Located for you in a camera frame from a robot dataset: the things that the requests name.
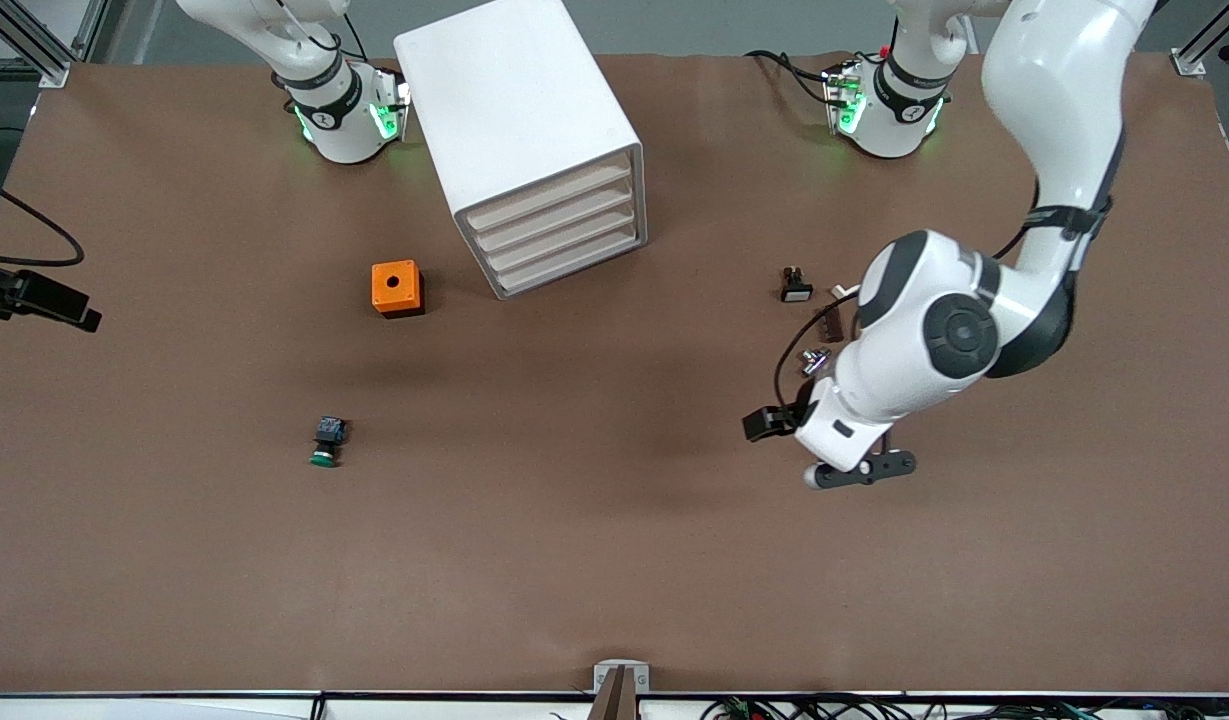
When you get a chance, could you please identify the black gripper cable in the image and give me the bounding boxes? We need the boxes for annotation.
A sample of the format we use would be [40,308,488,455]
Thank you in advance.
[0,178,83,268]
[774,338,840,411]

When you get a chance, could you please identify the green push button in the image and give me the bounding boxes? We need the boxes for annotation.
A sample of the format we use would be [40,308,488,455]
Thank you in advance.
[308,416,349,469]

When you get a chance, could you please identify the white drawer cabinet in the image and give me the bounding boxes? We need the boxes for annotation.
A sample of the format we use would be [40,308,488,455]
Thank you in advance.
[392,0,649,301]

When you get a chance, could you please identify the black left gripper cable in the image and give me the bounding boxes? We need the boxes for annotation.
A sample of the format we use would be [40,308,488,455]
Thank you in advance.
[774,338,840,411]

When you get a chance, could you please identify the beige cabinet drawer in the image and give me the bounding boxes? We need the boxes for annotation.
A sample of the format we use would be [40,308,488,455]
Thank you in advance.
[481,205,638,274]
[491,225,641,294]
[471,183,636,254]
[464,160,635,233]

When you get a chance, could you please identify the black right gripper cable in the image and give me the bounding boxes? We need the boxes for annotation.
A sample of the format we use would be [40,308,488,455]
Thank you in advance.
[0,178,83,268]

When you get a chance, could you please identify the orange box with hole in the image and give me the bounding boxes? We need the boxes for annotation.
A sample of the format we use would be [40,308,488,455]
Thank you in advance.
[371,260,425,319]

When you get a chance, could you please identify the cable bundle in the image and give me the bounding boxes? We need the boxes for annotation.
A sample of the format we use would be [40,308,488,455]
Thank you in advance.
[699,693,1229,720]

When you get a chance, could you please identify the aluminium frame profile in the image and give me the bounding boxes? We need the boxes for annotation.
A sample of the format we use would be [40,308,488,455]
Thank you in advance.
[1172,0,1229,78]
[0,0,110,89]

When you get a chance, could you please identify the white table edge rail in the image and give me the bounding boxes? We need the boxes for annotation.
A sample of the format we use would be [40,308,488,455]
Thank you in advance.
[0,690,1229,720]

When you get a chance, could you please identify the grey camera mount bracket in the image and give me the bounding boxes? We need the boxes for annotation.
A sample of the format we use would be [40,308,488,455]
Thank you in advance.
[592,660,651,720]

